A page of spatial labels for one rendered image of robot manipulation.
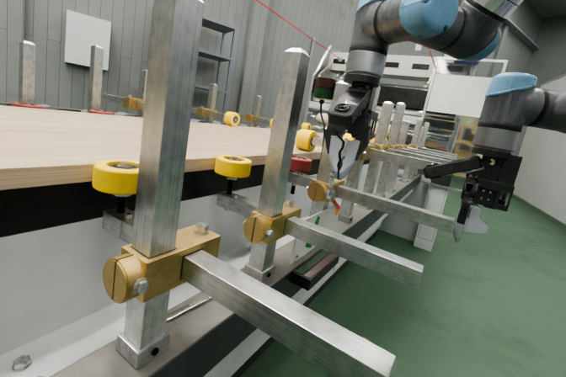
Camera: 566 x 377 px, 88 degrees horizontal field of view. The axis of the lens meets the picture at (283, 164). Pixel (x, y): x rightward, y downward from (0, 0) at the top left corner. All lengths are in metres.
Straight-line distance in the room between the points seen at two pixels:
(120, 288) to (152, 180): 0.12
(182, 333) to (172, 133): 0.29
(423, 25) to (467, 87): 2.50
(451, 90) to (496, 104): 2.30
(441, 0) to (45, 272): 0.72
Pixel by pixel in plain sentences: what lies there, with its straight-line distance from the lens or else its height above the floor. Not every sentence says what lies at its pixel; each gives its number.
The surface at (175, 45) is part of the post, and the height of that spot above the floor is 1.07.
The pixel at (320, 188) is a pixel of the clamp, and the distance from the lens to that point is 0.74.
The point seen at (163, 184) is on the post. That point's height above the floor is 0.93.
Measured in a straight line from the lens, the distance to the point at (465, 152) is 2.98.
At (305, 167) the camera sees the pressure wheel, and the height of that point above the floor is 0.89.
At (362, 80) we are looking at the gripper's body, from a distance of 0.60.
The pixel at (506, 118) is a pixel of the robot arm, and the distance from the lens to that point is 0.72.
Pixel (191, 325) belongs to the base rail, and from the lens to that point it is 0.50.
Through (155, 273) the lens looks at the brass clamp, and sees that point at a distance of 0.38.
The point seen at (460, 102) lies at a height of 1.38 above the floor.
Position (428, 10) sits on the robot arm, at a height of 1.21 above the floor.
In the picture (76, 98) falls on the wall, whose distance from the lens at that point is 5.11.
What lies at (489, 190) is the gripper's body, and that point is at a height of 0.94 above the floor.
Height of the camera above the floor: 1.02
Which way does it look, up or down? 10 degrees down
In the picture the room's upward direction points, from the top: 10 degrees clockwise
